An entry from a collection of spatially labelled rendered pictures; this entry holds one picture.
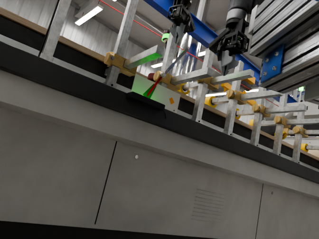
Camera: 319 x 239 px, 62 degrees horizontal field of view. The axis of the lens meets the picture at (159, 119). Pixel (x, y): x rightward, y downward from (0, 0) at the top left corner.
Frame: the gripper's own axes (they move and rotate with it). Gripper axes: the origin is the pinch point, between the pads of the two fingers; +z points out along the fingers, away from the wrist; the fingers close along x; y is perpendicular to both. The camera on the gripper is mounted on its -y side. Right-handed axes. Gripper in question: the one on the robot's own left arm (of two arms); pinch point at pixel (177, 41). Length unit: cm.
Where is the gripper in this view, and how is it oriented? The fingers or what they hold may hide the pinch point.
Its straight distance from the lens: 126.6
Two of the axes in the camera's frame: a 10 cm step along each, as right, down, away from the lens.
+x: 8.1, 0.6, -5.8
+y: -5.4, -2.9, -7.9
